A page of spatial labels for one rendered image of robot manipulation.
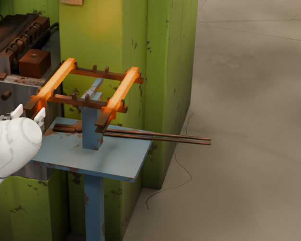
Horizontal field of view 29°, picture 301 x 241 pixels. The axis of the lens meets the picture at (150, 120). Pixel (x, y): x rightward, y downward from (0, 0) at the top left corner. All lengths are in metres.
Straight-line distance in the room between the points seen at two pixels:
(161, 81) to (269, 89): 1.57
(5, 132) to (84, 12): 0.91
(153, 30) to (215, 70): 1.78
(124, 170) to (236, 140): 1.68
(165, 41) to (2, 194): 1.00
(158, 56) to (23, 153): 1.41
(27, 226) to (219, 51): 2.56
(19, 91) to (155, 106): 0.84
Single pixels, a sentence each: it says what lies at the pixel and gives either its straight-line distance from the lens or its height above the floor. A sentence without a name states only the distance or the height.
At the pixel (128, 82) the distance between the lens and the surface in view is 1.99.
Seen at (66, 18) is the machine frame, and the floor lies 1.12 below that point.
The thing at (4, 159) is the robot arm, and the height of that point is 1.13.
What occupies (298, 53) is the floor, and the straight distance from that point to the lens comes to 4.84.
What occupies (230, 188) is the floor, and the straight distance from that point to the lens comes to 3.22.
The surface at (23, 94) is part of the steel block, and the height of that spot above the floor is 0.87.
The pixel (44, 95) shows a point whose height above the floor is 1.03.
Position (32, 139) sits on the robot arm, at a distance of 1.44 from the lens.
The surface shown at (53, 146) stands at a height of 0.76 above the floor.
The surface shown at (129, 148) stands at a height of 0.76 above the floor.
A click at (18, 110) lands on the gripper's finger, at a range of 1.86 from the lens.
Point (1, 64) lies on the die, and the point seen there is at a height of 0.96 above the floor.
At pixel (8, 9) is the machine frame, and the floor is 0.98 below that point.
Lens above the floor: 1.97
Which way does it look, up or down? 32 degrees down
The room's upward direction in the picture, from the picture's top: 2 degrees clockwise
